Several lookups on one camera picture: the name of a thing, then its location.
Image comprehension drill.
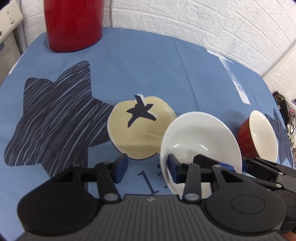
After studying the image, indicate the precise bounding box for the red gold bowl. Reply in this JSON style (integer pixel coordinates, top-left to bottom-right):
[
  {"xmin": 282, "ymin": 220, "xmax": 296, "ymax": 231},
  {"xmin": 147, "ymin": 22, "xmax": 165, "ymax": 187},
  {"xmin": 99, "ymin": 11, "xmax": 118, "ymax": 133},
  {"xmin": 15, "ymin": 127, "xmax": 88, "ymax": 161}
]
[{"xmin": 237, "ymin": 110, "xmax": 278, "ymax": 163}]

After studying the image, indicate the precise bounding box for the floral red rim bowl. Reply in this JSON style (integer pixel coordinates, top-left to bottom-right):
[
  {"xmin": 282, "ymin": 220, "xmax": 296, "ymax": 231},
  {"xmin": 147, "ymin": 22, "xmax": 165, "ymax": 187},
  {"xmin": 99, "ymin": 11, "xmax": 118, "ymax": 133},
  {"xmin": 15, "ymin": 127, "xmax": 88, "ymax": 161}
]
[{"xmin": 159, "ymin": 111, "xmax": 242, "ymax": 197}]

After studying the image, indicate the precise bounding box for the right hand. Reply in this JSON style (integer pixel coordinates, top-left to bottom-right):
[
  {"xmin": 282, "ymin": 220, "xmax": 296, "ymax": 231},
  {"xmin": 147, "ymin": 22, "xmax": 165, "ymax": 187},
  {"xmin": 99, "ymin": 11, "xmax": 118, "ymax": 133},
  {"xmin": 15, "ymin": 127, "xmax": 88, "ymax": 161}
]
[{"xmin": 284, "ymin": 232, "xmax": 296, "ymax": 241}]

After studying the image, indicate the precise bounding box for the blue patterned tablecloth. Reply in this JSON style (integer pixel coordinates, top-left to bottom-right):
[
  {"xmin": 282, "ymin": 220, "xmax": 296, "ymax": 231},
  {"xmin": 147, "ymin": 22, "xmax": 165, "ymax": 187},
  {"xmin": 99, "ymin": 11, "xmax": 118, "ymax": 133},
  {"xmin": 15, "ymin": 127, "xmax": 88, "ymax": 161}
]
[{"xmin": 1, "ymin": 28, "xmax": 293, "ymax": 240}]

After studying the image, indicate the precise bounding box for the red thermos jug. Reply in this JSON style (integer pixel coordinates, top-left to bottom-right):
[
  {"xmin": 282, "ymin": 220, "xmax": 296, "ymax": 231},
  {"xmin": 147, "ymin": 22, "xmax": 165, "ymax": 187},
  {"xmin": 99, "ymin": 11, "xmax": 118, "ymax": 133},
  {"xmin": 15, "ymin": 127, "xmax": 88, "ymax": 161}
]
[{"xmin": 44, "ymin": 0, "xmax": 104, "ymax": 52}]

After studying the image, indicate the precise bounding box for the white appliance with screen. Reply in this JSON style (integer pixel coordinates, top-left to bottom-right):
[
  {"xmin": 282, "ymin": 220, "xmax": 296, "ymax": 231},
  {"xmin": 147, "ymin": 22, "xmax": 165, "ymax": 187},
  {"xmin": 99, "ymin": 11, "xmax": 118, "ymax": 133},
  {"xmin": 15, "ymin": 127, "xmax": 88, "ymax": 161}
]
[{"xmin": 1, "ymin": 1, "xmax": 23, "ymax": 83}]

